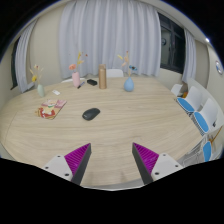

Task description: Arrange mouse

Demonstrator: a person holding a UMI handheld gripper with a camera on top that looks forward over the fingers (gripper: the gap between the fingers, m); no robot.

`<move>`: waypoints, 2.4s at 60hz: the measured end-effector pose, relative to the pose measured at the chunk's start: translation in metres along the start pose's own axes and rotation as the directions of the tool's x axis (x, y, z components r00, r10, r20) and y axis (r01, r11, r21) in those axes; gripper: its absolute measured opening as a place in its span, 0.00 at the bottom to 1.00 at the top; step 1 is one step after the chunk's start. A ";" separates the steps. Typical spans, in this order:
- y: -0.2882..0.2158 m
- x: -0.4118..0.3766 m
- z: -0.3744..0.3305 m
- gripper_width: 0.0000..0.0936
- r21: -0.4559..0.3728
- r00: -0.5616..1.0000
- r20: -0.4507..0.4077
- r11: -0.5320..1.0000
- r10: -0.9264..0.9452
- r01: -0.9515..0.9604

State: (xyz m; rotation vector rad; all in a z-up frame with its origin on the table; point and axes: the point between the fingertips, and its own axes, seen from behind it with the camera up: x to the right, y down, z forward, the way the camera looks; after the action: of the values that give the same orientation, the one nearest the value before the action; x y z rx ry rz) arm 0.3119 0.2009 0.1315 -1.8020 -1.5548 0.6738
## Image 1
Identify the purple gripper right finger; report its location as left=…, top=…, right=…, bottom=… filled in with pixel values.
left=132, top=143, right=182, bottom=185

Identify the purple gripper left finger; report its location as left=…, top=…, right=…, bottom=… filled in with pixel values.
left=43, top=143, right=91, bottom=185

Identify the black computer mouse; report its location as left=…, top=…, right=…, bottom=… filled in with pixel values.
left=82, top=108, right=100, bottom=121

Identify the colourful mouse pad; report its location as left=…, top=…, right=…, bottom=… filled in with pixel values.
left=35, top=99, right=67, bottom=120

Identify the blue white chair near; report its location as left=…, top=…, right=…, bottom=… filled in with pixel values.
left=202, top=139, right=222, bottom=162

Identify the blue white chair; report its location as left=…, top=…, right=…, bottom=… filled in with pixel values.
left=193, top=98, right=218, bottom=135
left=176, top=86, right=202, bottom=115
left=202, top=139, right=222, bottom=162

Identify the blue white chair middle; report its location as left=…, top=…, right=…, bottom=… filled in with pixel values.
left=193, top=98, right=218, bottom=135

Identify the small white card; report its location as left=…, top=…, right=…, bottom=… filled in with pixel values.
left=52, top=90, right=60, bottom=96

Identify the blue white chair far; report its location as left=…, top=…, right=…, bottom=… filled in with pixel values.
left=176, top=86, right=202, bottom=115

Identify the white chair far right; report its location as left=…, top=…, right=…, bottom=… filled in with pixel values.
left=171, top=84, right=182, bottom=96

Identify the blue vase with flowers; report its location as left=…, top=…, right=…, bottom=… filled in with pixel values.
left=118, top=52, right=137, bottom=92

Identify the small black box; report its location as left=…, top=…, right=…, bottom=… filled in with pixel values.
left=87, top=79, right=98, bottom=86

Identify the pink vase with flowers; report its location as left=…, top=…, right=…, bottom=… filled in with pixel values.
left=69, top=51, right=88, bottom=88

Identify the green vase with flowers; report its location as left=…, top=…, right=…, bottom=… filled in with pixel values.
left=30, top=64, right=45, bottom=97

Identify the white chair behind table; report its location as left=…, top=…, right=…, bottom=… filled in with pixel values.
left=106, top=69, right=123, bottom=78

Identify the tan cylindrical bottle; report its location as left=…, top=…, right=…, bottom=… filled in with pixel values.
left=98, top=64, right=107, bottom=89

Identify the white right curtain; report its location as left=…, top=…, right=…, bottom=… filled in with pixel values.
left=182, top=29, right=196, bottom=83

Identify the white curtain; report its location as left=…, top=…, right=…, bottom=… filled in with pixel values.
left=15, top=20, right=37, bottom=93
left=59, top=0, right=161, bottom=78
left=182, top=29, right=196, bottom=83

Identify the dark window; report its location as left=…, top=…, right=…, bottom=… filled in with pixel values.
left=159, top=14, right=185, bottom=73

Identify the white left curtain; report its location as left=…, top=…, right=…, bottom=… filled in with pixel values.
left=15, top=20, right=37, bottom=93

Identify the white centre curtain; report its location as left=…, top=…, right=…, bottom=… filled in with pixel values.
left=59, top=0, right=161, bottom=78

